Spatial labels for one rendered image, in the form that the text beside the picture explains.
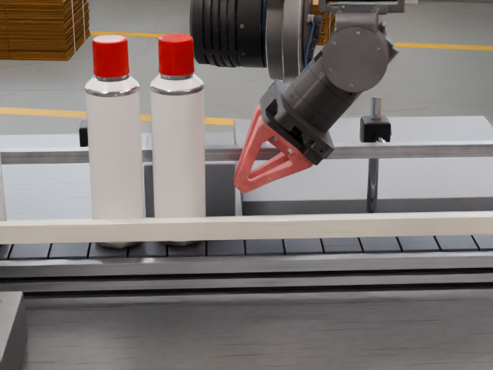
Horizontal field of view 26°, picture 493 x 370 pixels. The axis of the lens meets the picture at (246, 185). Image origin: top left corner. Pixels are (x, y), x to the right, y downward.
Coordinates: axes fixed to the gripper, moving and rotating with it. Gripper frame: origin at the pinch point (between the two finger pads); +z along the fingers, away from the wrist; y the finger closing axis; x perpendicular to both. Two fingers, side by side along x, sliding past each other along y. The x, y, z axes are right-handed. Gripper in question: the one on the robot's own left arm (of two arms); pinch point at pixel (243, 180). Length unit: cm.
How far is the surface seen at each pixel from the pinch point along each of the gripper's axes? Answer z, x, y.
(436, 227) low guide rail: -9.4, 16.5, 4.3
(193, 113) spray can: -2.7, -8.7, 2.1
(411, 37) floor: 6, 138, -428
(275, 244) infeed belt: 2.6, 6.2, 2.5
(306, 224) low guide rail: -1.6, 6.3, 4.4
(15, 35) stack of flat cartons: 121, -17, -393
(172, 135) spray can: 0.1, -8.9, 2.5
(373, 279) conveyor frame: -1.6, 14.9, 5.5
